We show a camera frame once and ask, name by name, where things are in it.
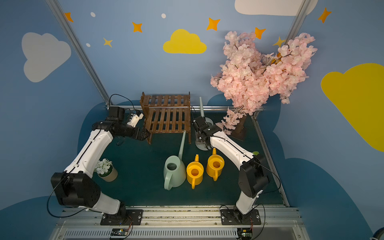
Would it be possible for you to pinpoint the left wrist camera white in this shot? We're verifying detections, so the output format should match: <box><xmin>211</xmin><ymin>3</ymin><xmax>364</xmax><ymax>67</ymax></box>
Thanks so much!
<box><xmin>127</xmin><ymin>110</ymin><xmax>144</xmax><ymax>128</ymax></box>

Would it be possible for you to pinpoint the left circuit board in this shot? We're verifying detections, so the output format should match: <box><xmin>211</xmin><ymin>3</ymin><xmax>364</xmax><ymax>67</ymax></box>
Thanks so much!
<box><xmin>110</xmin><ymin>228</ymin><xmax>131</xmax><ymax>239</ymax></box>

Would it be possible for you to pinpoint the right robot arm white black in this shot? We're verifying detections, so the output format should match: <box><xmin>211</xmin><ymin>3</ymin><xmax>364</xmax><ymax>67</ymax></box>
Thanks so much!
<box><xmin>192</xmin><ymin>117</ymin><xmax>270</xmax><ymax>216</ymax></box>

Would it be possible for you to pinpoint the mint green watering can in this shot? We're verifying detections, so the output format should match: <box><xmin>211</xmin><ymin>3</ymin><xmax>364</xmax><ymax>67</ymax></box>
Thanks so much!
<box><xmin>164</xmin><ymin>131</ymin><xmax>187</xmax><ymax>191</ymax></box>

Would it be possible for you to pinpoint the brown wooden slatted shelf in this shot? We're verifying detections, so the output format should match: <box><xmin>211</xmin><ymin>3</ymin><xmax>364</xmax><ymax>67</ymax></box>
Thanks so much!
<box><xmin>140</xmin><ymin>93</ymin><xmax>192</xmax><ymax>144</ymax></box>

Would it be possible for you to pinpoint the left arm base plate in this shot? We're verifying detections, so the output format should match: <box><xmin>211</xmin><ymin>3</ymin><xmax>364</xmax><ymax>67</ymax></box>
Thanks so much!
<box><xmin>100</xmin><ymin>209</ymin><xmax>143</xmax><ymax>226</ymax></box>

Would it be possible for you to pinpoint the white flower potted plant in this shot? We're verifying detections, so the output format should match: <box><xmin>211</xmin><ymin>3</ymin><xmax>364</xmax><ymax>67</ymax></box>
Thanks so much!
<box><xmin>94</xmin><ymin>159</ymin><xmax>118</xmax><ymax>183</ymax></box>

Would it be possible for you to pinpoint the right circuit board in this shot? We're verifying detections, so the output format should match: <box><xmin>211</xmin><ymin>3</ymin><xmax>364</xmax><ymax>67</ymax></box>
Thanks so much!
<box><xmin>236</xmin><ymin>228</ymin><xmax>253</xmax><ymax>240</ymax></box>

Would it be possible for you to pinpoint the aluminium front rail frame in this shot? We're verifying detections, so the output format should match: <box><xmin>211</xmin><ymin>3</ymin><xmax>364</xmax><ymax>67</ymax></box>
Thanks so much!
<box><xmin>50</xmin><ymin>205</ymin><xmax>310</xmax><ymax>240</ymax></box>

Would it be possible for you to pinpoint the circuit board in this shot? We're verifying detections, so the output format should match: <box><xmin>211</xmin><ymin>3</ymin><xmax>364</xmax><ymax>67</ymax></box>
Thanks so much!
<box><xmin>110</xmin><ymin>228</ymin><xmax>131</xmax><ymax>239</ymax></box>
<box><xmin>236</xmin><ymin>228</ymin><xmax>253</xmax><ymax>240</ymax></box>

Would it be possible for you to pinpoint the aluminium back rail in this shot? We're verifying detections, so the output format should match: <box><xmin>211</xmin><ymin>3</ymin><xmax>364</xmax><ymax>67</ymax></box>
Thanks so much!
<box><xmin>111</xmin><ymin>105</ymin><xmax>235</xmax><ymax>112</ymax></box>

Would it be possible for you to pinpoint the yellow watering can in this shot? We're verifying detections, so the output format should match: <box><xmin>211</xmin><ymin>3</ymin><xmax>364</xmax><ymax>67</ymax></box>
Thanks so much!
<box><xmin>206</xmin><ymin>148</ymin><xmax>225</xmax><ymax>182</ymax></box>
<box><xmin>186</xmin><ymin>155</ymin><xmax>204</xmax><ymax>190</ymax></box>

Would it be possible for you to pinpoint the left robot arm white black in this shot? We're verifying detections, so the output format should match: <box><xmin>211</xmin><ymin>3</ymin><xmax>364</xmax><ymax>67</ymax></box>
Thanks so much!
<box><xmin>51</xmin><ymin>111</ymin><xmax>149</xmax><ymax>216</ymax></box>

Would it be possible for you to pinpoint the pink cherry blossom tree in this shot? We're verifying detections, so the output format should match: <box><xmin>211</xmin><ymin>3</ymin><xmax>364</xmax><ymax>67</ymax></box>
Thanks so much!
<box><xmin>211</xmin><ymin>32</ymin><xmax>317</xmax><ymax>135</ymax></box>

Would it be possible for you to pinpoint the large pale blue watering can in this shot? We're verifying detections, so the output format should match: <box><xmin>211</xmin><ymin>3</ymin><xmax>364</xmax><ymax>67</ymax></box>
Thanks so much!
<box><xmin>195</xmin><ymin>97</ymin><xmax>214</xmax><ymax>151</ymax></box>

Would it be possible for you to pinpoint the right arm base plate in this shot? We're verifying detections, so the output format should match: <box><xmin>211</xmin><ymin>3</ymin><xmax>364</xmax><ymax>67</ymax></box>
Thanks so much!
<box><xmin>220</xmin><ymin>208</ymin><xmax>262</xmax><ymax>226</ymax></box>

